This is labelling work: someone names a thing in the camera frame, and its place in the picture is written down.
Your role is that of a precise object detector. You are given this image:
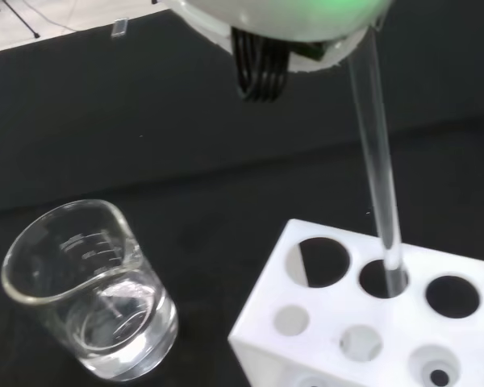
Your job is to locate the white test tube rack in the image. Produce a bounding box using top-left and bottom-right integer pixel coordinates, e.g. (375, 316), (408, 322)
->
(227, 218), (484, 387)

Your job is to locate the clear glass beaker with water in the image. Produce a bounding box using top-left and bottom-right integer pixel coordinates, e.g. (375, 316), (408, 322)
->
(0, 198), (179, 382)

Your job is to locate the black bench cloth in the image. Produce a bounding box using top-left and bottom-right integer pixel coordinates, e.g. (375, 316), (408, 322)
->
(0, 0), (484, 387)

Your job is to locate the clear cloth clip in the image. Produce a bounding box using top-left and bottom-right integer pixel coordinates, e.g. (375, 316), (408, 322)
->
(111, 17), (129, 40)

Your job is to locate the black tripod leg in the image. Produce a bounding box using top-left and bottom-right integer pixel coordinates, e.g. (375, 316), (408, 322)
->
(7, 0), (41, 40)

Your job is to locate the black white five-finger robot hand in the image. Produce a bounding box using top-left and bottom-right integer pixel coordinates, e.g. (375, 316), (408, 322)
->
(161, 0), (394, 104)

